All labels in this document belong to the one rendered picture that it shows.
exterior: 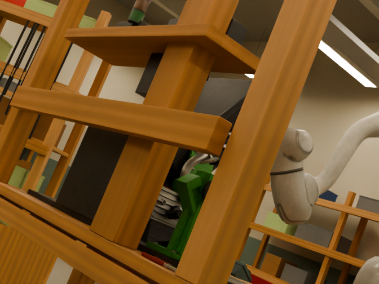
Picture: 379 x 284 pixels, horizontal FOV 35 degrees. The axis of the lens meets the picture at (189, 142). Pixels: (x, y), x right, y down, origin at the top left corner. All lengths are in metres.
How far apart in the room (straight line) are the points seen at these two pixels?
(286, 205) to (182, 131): 0.43
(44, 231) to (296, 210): 0.82
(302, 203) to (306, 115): 7.86
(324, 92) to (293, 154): 7.88
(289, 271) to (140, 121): 6.54
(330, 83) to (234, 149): 8.22
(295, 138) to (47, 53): 1.28
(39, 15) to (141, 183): 3.35
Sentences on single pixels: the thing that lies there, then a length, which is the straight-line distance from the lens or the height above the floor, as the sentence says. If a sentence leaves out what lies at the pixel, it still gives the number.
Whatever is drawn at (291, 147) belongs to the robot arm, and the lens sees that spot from 1.77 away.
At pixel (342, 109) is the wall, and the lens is 9.30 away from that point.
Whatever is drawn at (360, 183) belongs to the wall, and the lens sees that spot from 8.62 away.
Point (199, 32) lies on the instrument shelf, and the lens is 1.72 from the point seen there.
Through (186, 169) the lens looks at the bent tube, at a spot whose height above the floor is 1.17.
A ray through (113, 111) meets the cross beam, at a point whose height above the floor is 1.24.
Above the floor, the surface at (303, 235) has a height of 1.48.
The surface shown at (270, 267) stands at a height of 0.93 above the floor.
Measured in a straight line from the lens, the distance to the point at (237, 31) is 1.88.
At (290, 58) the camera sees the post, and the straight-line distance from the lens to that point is 1.50.
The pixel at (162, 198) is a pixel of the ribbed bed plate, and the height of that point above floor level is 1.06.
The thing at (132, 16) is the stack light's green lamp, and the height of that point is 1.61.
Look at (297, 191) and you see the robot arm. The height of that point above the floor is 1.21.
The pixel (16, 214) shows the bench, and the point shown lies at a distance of 2.27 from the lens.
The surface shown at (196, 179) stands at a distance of 1.78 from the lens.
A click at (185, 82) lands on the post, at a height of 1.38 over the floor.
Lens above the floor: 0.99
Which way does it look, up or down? 8 degrees up
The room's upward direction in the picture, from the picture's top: 22 degrees clockwise
